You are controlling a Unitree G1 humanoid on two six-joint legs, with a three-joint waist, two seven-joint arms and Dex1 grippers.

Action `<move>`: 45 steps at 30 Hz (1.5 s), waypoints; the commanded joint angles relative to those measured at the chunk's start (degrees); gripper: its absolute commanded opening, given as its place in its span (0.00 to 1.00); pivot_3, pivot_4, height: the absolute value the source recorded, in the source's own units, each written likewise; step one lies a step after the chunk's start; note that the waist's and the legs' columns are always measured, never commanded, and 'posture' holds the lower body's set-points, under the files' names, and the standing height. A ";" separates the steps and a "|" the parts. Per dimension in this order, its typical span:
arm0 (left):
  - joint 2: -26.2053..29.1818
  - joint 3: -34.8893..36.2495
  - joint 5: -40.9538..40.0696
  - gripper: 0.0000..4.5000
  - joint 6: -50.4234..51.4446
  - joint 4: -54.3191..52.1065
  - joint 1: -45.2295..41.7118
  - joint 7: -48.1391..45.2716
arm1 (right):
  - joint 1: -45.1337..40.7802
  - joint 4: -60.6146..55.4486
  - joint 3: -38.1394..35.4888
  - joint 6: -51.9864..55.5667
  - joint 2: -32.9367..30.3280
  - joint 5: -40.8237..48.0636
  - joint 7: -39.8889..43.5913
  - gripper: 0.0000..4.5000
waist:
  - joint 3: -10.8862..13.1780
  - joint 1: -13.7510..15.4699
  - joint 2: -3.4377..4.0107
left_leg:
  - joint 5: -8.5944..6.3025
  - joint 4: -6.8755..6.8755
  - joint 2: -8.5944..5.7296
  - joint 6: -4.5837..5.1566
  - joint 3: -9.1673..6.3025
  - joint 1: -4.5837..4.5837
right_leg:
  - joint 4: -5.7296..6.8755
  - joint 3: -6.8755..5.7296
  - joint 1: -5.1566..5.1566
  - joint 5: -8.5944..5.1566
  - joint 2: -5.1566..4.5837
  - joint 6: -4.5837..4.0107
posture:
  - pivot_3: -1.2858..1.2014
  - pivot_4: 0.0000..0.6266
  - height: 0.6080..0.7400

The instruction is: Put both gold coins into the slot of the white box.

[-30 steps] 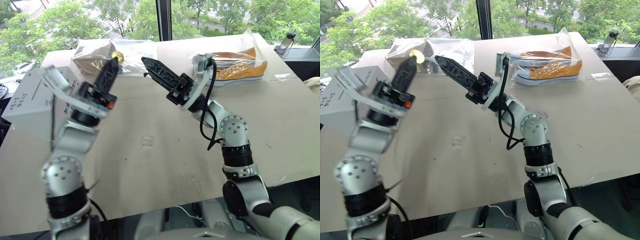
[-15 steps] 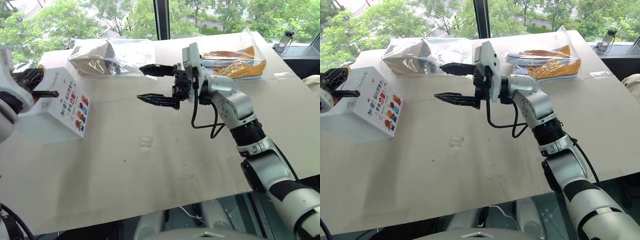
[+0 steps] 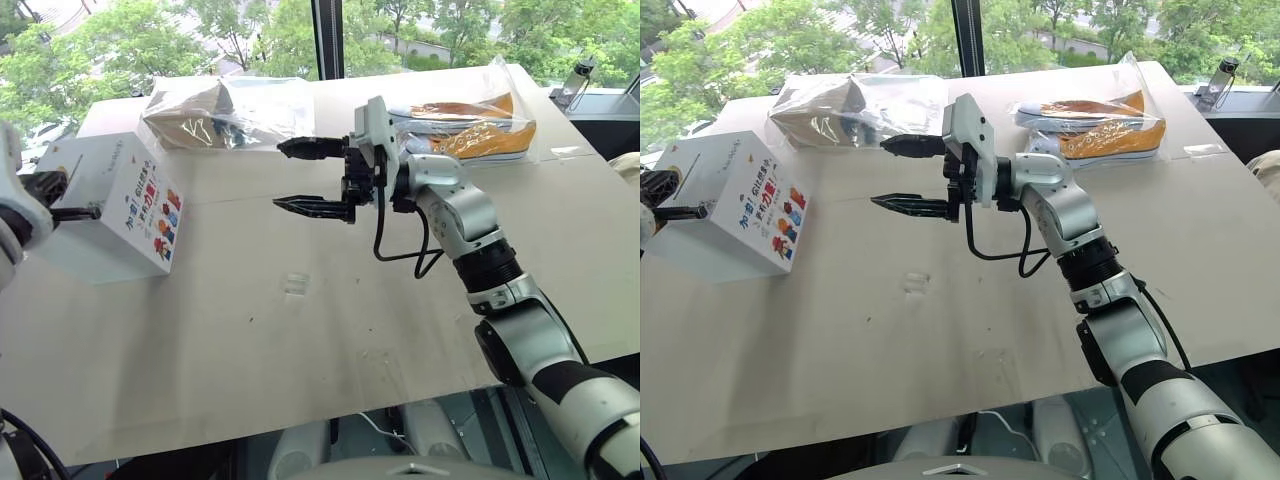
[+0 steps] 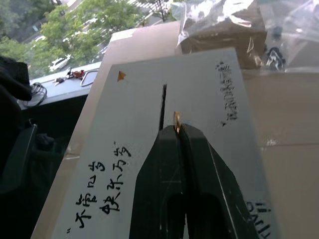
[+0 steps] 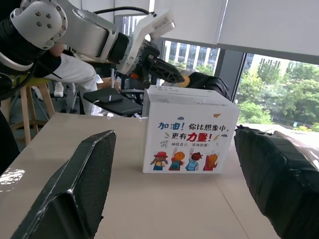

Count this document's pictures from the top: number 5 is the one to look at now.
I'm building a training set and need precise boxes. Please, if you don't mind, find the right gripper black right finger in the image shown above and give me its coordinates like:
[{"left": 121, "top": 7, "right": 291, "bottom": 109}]
[{"left": 233, "top": 125, "right": 319, "bottom": 239}]

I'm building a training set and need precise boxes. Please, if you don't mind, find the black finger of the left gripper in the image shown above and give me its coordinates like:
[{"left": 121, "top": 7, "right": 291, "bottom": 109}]
[
  {"left": 150, "top": 61, "right": 185, "bottom": 85},
  {"left": 156, "top": 57, "right": 185, "bottom": 77}
]

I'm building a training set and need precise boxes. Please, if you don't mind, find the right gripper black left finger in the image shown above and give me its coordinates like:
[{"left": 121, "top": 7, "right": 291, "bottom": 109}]
[{"left": 9, "top": 129, "right": 117, "bottom": 239}]

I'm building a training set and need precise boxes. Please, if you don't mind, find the white slotted box with cartoons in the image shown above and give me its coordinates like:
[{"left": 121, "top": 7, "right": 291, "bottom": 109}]
[{"left": 142, "top": 85, "right": 241, "bottom": 174}]

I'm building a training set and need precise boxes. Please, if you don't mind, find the seated person's bare hand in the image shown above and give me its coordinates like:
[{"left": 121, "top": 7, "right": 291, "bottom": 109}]
[{"left": 48, "top": 42, "right": 65, "bottom": 59}]

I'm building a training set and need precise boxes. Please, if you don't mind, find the black backpack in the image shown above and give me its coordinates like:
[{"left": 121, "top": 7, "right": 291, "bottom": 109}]
[{"left": 188, "top": 72, "right": 232, "bottom": 102}]

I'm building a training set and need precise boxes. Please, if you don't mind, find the white roller blind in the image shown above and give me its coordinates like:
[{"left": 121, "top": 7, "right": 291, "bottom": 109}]
[
  {"left": 217, "top": 0, "right": 319, "bottom": 66},
  {"left": 149, "top": 0, "right": 228, "bottom": 47}
]

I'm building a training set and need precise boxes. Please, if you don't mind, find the black office chair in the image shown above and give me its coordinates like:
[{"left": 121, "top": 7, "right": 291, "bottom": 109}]
[{"left": 83, "top": 74, "right": 148, "bottom": 118}]

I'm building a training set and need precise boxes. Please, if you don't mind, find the person in white trousers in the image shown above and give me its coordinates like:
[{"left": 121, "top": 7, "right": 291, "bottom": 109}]
[{"left": 33, "top": 43, "right": 110, "bottom": 117}]

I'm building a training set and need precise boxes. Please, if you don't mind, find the dark robot body part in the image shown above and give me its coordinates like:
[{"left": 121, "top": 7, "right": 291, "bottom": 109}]
[{"left": 0, "top": 109, "right": 21, "bottom": 176}]

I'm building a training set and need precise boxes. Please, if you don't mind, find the wooden stool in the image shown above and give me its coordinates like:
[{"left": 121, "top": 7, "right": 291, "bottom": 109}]
[{"left": 0, "top": 76, "right": 56, "bottom": 147}]

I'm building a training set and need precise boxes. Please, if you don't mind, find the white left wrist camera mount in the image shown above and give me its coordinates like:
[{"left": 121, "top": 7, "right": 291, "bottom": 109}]
[{"left": 117, "top": 9, "right": 176, "bottom": 75}]

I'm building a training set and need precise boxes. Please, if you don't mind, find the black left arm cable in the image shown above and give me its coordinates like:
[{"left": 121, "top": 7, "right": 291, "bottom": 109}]
[{"left": 93, "top": 6, "right": 150, "bottom": 15}]

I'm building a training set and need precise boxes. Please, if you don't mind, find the dark window corner post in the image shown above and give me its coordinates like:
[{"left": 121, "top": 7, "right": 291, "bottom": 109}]
[{"left": 213, "top": 48, "right": 248, "bottom": 103}]

